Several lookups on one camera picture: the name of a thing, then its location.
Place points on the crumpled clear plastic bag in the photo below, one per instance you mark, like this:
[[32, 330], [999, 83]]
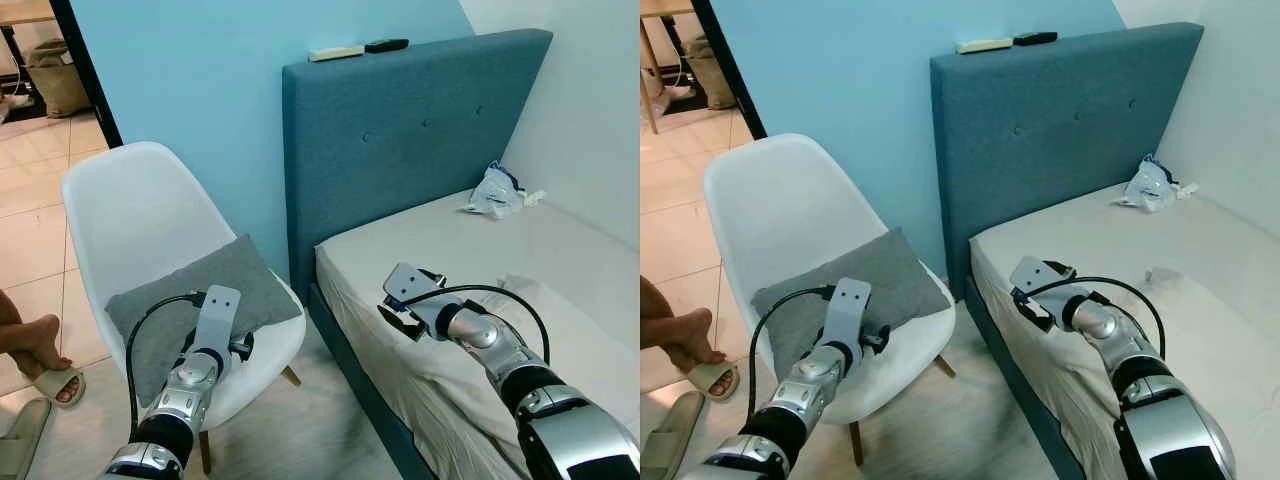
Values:
[[495, 192], [1150, 185]]

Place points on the grey fabric pillow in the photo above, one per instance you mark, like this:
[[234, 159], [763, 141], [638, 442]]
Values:
[[890, 280], [240, 290]]

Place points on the black door frame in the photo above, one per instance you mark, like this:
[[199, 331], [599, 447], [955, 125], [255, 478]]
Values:
[[85, 70], [730, 70]]

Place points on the white plastic shell chair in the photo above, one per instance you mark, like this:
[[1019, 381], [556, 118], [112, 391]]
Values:
[[130, 210], [775, 200]]

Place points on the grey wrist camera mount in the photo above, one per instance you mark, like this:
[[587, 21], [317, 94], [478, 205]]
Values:
[[848, 310], [405, 283], [1030, 275], [218, 315]]

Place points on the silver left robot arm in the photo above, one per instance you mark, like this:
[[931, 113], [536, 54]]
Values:
[[810, 390], [180, 400]]

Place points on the wooden table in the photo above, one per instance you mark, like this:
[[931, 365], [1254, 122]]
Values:
[[25, 10], [650, 70]]

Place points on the white remote control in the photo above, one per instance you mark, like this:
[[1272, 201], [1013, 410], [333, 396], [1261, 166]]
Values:
[[336, 53], [985, 46]]

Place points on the beige rubber slipper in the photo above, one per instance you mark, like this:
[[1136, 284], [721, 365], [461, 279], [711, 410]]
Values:
[[670, 440], [20, 445], [700, 378], [45, 382]]

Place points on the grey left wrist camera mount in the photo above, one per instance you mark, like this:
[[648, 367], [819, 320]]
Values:
[[218, 315], [848, 310]]

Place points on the brown woven bag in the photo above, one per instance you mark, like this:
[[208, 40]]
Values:
[[712, 80], [58, 85]]

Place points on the barefoot person in black shorts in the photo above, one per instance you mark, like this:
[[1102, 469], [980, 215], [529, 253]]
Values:
[[30, 340], [680, 335]]

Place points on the cream fabric pillow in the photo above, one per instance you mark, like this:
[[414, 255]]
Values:
[[1220, 330], [590, 330]]

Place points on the mattress with cream sheet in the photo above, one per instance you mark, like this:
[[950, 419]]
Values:
[[1080, 240], [440, 250]]

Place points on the black remote control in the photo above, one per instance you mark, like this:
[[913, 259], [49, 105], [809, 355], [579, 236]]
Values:
[[1035, 39], [386, 45]]

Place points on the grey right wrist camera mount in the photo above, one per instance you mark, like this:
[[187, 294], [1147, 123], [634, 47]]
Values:
[[405, 283], [1030, 275]]

